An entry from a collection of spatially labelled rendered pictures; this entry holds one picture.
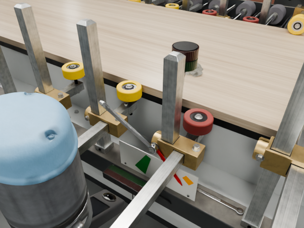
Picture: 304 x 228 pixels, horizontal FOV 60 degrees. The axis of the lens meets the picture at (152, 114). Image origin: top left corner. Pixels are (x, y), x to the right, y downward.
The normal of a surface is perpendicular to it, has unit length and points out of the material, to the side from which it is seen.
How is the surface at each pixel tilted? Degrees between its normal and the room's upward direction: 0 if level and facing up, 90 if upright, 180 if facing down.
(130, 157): 90
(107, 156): 0
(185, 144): 0
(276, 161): 90
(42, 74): 90
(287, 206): 0
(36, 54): 90
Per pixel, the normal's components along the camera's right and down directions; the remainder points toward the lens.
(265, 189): -0.54, 0.51
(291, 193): 0.00, -0.80
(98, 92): 0.84, 0.33
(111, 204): 0.33, -0.93
